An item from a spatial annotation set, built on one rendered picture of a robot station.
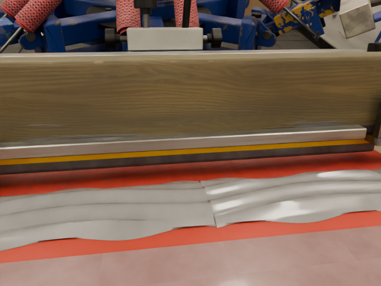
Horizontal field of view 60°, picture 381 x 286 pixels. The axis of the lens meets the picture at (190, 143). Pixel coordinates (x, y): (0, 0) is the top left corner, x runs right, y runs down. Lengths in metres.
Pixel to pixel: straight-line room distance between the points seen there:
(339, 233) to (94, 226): 0.16
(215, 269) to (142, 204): 0.08
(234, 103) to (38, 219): 0.18
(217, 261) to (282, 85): 0.17
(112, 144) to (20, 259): 0.11
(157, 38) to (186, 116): 0.30
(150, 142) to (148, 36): 0.31
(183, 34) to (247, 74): 0.29
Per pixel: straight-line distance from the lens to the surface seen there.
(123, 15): 0.73
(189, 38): 0.57
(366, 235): 0.26
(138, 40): 0.57
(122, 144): 0.28
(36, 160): 0.32
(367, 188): 0.31
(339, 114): 0.34
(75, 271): 0.21
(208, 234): 0.23
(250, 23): 0.94
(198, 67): 0.28
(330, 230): 0.25
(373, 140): 0.36
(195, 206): 0.24
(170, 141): 0.28
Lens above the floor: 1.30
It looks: 37 degrees down
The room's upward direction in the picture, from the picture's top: 3 degrees clockwise
